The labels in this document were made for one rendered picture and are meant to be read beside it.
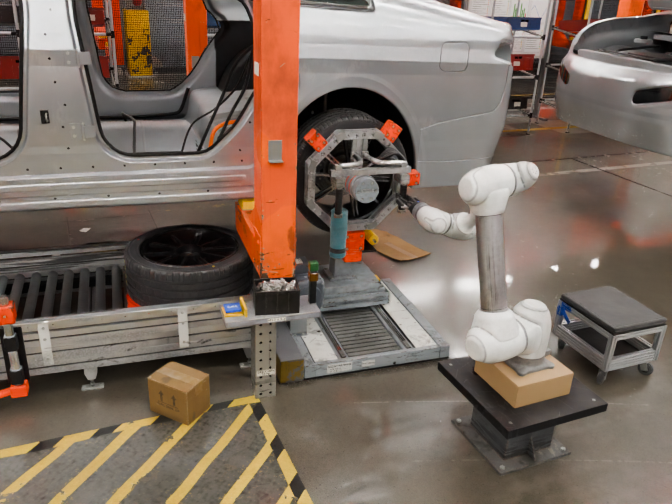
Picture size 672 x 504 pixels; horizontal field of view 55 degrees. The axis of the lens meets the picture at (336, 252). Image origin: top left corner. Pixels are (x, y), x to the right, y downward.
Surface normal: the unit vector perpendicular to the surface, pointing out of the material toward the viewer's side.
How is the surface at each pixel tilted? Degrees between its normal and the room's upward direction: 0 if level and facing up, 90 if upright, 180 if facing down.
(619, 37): 64
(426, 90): 90
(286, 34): 90
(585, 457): 0
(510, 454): 90
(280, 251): 90
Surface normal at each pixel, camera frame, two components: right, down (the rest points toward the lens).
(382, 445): 0.04, -0.91
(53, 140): 0.31, 0.41
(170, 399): -0.45, 0.34
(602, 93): -0.94, 0.04
